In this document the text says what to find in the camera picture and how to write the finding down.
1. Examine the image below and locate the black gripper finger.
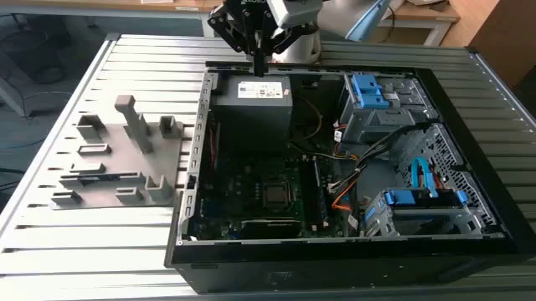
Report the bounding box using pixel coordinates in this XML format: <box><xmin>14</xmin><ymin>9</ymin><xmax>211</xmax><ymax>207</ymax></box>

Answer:
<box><xmin>259</xmin><ymin>24</ymin><xmax>319</xmax><ymax>78</ymax></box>
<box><xmin>207</xmin><ymin>6</ymin><xmax>260</xmax><ymax>78</ymax></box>

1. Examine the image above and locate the grey power supply unit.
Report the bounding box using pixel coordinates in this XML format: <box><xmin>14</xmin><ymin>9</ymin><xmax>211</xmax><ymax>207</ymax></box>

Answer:
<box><xmin>211</xmin><ymin>75</ymin><xmax>294</xmax><ymax>151</ymax></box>

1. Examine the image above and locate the tall grey drive cage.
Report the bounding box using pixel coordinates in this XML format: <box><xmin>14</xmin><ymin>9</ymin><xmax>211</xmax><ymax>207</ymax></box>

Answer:
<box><xmin>338</xmin><ymin>73</ymin><xmax>441</xmax><ymax>145</ymax></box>

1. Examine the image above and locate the grey parts rack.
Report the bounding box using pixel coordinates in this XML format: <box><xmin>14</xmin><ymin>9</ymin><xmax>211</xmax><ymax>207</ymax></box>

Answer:
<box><xmin>48</xmin><ymin>95</ymin><xmax>184</xmax><ymax>211</ymax></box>

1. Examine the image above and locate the brown wooden cabinet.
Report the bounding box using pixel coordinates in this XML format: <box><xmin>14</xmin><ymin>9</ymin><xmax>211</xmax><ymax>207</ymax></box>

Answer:
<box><xmin>438</xmin><ymin>0</ymin><xmax>536</xmax><ymax>90</ymax></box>

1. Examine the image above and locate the silver CPU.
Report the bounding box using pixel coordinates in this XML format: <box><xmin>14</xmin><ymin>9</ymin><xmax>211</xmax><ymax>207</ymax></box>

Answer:
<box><xmin>264</xmin><ymin>184</ymin><xmax>290</xmax><ymax>203</ymax></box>

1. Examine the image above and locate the green motherboard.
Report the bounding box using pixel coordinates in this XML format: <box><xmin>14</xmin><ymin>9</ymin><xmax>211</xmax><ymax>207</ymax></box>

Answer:
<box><xmin>196</xmin><ymin>150</ymin><xmax>360</xmax><ymax>241</ymax></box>

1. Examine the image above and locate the hard disk in blue carrier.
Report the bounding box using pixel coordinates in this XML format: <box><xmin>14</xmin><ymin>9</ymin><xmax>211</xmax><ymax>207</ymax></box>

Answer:
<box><xmin>382</xmin><ymin>187</ymin><xmax>470</xmax><ymax>209</ymax></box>

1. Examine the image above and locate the black graphics card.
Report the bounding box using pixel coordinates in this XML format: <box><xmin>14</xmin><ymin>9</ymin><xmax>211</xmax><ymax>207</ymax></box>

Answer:
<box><xmin>240</xmin><ymin>218</ymin><xmax>303</xmax><ymax>238</ymax></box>

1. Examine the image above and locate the low grey drive cage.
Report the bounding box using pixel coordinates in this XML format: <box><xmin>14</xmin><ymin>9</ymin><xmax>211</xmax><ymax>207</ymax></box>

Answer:
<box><xmin>362</xmin><ymin>191</ymin><xmax>482</xmax><ymax>238</ymax></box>

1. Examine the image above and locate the black open PC case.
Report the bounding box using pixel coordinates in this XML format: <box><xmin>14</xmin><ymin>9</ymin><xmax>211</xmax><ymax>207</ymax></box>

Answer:
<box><xmin>163</xmin><ymin>61</ymin><xmax>524</xmax><ymax>295</ymax></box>

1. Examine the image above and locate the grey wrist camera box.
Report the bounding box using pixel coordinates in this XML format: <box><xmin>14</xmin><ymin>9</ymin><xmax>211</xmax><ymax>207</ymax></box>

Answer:
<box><xmin>266</xmin><ymin>0</ymin><xmax>323</xmax><ymax>28</ymax></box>

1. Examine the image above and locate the blue plastic drive bracket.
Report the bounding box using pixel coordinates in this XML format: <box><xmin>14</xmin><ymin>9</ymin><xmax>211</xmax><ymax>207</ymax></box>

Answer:
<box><xmin>358</xmin><ymin>93</ymin><xmax>393</xmax><ymax>109</ymax></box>
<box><xmin>351</xmin><ymin>74</ymin><xmax>381</xmax><ymax>95</ymax></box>

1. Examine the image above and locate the thin orange wire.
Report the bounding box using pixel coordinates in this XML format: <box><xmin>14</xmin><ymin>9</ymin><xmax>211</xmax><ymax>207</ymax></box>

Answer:
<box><xmin>292</xmin><ymin>95</ymin><xmax>326</xmax><ymax>142</ymax></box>

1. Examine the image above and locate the wooden desk white frame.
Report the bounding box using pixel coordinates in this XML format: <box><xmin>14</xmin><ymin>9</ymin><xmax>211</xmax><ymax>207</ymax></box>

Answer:
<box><xmin>0</xmin><ymin>0</ymin><xmax>461</xmax><ymax>46</ymax></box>

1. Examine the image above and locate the coloured power wire bundle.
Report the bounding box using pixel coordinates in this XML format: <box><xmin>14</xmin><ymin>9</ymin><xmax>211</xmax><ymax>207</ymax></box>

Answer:
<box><xmin>332</xmin><ymin>149</ymin><xmax>362</xmax><ymax>161</ymax></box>

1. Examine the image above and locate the black cable bundle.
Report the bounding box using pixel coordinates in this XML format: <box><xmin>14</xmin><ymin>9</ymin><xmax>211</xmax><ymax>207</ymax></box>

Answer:
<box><xmin>328</xmin><ymin>122</ymin><xmax>434</xmax><ymax>194</ymax></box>

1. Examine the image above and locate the blue SATA wire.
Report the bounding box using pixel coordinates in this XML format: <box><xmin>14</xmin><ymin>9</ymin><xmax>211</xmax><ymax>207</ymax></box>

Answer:
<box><xmin>411</xmin><ymin>157</ymin><xmax>439</xmax><ymax>198</ymax></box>

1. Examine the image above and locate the orange SATA wire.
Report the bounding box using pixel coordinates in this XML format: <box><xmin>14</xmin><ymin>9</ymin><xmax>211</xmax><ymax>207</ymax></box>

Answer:
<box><xmin>330</xmin><ymin>180</ymin><xmax>362</xmax><ymax>214</ymax></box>

